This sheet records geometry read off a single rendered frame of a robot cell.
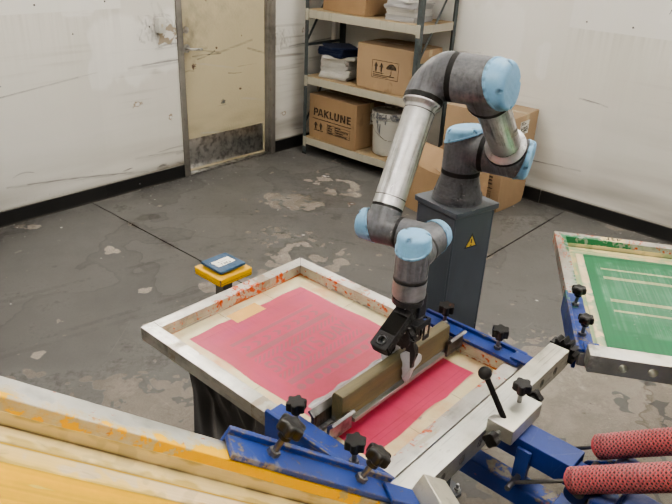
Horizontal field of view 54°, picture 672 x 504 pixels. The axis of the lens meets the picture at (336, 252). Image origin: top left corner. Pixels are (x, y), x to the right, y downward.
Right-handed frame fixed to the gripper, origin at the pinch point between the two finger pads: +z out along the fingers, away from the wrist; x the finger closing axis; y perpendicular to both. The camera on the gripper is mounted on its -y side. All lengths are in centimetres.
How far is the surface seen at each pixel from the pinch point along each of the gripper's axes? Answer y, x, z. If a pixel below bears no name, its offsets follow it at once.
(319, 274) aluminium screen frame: 25, 48, 2
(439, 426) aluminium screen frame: -5.9, -16.7, 1.8
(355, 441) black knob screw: -28.3, -11.7, -5.2
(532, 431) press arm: 0.9, -34.0, -3.3
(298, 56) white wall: 336, 367, 16
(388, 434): -12.3, -8.2, 5.3
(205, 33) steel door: 237, 373, -11
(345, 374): -2.9, 12.5, 5.3
